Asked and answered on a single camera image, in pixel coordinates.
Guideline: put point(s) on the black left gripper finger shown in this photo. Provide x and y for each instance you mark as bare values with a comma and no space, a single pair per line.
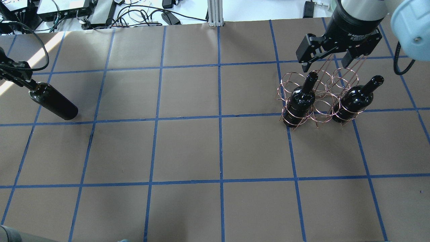
21,82
19,68

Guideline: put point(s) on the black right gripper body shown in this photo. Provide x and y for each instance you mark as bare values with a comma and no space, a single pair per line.
352,27

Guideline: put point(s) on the aluminium frame post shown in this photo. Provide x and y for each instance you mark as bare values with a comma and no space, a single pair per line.
215,13

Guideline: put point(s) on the dark wine bottle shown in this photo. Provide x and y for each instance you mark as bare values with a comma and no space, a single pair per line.
300,102
51,99

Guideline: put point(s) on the copper wire wine basket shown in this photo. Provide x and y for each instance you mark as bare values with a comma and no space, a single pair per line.
330,87

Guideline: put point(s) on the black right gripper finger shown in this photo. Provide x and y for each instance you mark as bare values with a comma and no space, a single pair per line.
349,57
307,62

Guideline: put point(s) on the black power adapter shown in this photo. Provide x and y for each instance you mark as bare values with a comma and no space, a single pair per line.
170,19

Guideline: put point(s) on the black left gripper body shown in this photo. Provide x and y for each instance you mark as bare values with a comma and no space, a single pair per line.
13,74

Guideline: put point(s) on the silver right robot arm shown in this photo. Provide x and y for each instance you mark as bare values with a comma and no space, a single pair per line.
410,21

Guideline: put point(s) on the dark wine bottle in basket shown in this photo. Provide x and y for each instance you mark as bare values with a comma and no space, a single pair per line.
300,102

